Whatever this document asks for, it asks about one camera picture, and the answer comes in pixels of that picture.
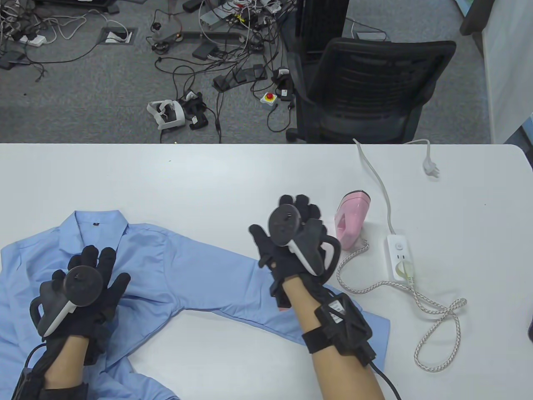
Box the person's left hand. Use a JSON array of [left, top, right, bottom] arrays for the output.
[[44, 245, 132, 367]]

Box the person's right hand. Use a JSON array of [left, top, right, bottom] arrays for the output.
[[249, 194, 324, 311]]

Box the black and white controller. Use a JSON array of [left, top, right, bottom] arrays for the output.
[[29, 267, 104, 339], [269, 205, 343, 279]]

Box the light blue long-sleeve shirt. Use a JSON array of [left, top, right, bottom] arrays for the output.
[[0, 210, 391, 400]]

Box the pink electric iron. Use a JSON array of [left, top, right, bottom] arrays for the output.
[[335, 190, 371, 250]]

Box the white braided iron cord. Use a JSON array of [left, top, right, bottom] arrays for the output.
[[336, 240, 467, 372]]

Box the person's left forearm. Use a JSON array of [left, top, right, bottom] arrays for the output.
[[42, 335, 90, 390]]

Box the person's right forearm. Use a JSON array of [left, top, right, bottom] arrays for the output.
[[283, 277, 386, 400]]

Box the white table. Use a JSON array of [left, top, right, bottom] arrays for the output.
[[0, 143, 533, 400]]

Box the white black handheld scanner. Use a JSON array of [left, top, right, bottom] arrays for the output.
[[273, 67, 294, 102]]

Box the white VR headset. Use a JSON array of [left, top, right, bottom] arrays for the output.
[[147, 100, 186, 130]]

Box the black mesh office chair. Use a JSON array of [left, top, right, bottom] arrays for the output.
[[286, 37, 457, 144]]

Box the grey desk leg base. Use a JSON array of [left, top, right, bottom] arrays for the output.
[[151, 20, 247, 45]]

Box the black computer tower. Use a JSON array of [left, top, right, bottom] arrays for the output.
[[295, 0, 349, 57]]

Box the silver aluminium profile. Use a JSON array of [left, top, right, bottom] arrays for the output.
[[199, 8, 240, 30]]

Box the grey floor socket box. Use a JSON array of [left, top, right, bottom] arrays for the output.
[[99, 27, 138, 45]]

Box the black desk foot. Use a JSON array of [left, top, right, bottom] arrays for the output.
[[33, 0, 121, 15]]

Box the white partition panel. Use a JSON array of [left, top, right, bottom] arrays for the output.
[[483, 0, 533, 144]]

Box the dark grey panel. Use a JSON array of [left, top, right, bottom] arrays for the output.
[[460, 0, 496, 36]]

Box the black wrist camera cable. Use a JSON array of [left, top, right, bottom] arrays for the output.
[[23, 344, 48, 369], [369, 360, 402, 400]]

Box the grey power strip cable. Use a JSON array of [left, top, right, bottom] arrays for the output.
[[353, 139, 441, 237]]

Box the tangle of floor cables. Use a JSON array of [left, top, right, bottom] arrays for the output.
[[0, 0, 298, 144]]

